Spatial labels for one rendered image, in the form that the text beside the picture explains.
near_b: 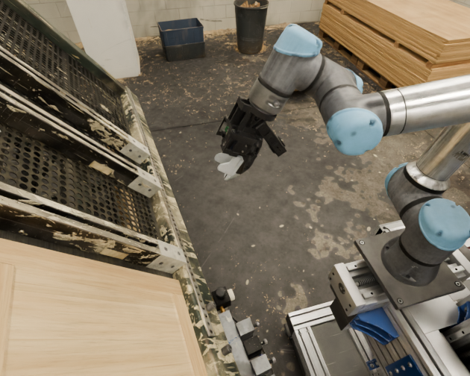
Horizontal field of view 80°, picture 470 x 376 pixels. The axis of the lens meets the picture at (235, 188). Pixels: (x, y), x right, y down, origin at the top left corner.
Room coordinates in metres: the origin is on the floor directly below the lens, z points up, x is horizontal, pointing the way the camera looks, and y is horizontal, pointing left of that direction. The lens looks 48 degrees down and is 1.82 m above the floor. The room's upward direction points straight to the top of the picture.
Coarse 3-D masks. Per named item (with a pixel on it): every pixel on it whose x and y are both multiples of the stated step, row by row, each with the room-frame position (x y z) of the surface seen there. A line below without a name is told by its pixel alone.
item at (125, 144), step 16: (0, 48) 0.93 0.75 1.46; (0, 64) 0.89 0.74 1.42; (16, 64) 0.91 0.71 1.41; (16, 80) 0.90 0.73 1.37; (32, 80) 0.91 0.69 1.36; (48, 80) 0.98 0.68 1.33; (32, 96) 0.90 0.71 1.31; (48, 96) 0.92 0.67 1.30; (64, 96) 0.95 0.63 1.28; (64, 112) 0.93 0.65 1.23; (80, 112) 0.95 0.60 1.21; (96, 128) 0.96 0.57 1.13; (112, 128) 0.99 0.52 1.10; (112, 144) 0.98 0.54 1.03; (128, 144) 1.00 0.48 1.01
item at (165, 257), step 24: (0, 192) 0.38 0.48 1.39; (24, 192) 0.40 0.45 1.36; (0, 216) 0.34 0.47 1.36; (24, 216) 0.35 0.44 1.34; (48, 216) 0.37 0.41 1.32; (72, 216) 0.41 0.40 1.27; (48, 240) 0.35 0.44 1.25; (72, 240) 0.37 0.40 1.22; (96, 240) 0.39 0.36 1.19; (120, 240) 0.41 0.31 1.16; (144, 240) 0.46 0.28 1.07; (144, 264) 0.42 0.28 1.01; (168, 264) 0.44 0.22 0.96
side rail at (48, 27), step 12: (12, 0) 1.54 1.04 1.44; (24, 12) 1.55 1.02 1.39; (36, 12) 1.61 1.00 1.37; (36, 24) 1.56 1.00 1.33; (48, 24) 1.61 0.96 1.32; (48, 36) 1.57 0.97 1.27; (60, 36) 1.59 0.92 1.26; (72, 48) 1.60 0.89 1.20; (84, 60) 1.62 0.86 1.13; (96, 72) 1.63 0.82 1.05; (108, 72) 1.72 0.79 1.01; (108, 84) 1.65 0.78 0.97; (120, 84) 1.70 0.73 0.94
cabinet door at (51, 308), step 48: (0, 240) 0.30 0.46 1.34; (0, 288) 0.20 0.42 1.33; (48, 288) 0.24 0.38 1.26; (96, 288) 0.28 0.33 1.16; (144, 288) 0.33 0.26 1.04; (0, 336) 0.13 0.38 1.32; (48, 336) 0.15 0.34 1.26; (96, 336) 0.17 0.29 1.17; (144, 336) 0.20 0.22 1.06; (192, 336) 0.24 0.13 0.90
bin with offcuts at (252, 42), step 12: (240, 0) 4.85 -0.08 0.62; (252, 0) 4.91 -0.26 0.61; (264, 0) 4.82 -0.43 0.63; (240, 12) 4.49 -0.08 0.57; (252, 12) 4.43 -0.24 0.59; (264, 12) 4.52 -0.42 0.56; (240, 24) 4.50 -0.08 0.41; (252, 24) 4.44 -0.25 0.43; (264, 24) 4.57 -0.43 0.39; (240, 36) 4.52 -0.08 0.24; (252, 36) 4.46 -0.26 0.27; (240, 48) 4.54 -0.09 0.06; (252, 48) 4.47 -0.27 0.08
